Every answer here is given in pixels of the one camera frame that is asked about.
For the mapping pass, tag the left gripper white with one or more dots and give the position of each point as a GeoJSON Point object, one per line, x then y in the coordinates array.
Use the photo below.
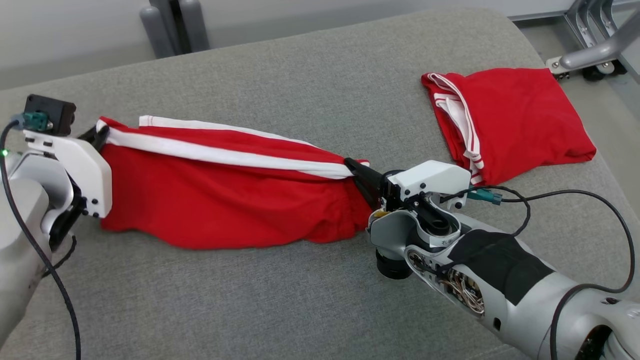
{"type": "Point", "coordinates": [92, 180]}

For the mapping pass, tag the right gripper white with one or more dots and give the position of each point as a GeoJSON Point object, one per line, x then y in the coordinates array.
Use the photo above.
{"type": "Point", "coordinates": [435, 177]}

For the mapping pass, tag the red shorts white stripes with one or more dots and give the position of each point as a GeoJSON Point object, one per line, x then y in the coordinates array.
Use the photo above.
{"type": "Point", "coordinates": [225, 200]}

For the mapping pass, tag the red basketball jersey white sleeves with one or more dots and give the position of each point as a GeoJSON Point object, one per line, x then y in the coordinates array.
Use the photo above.
{"type": "Point", "coordinates": [525, 115]}

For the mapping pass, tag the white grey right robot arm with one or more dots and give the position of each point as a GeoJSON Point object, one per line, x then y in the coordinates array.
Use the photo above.
{"type": "Point", "coordinates": [500, 270]}

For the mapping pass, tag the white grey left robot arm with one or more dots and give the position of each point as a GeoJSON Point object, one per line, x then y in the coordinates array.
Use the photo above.
{"type": "Point", "coordinates": [20, 215]}

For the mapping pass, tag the grey metal wheeled stand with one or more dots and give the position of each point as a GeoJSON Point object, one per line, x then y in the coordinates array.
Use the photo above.
{"type": "Point", "coordinates": [595, 47]}

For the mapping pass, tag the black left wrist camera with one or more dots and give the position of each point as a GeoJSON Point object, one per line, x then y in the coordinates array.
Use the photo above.
{"type": "Point", "coordinates": [50, 112]}

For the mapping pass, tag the grey cylindrical post foot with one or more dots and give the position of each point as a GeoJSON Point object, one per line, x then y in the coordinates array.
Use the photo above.
{"type": "Point", "coordinates": [196, 25]}
{"type": "Point", "coordinates": [156, 32]}

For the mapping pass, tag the grey metal partition post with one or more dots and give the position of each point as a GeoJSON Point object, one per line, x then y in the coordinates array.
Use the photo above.
{"type": "Point", "coordinates": [177, 25]}

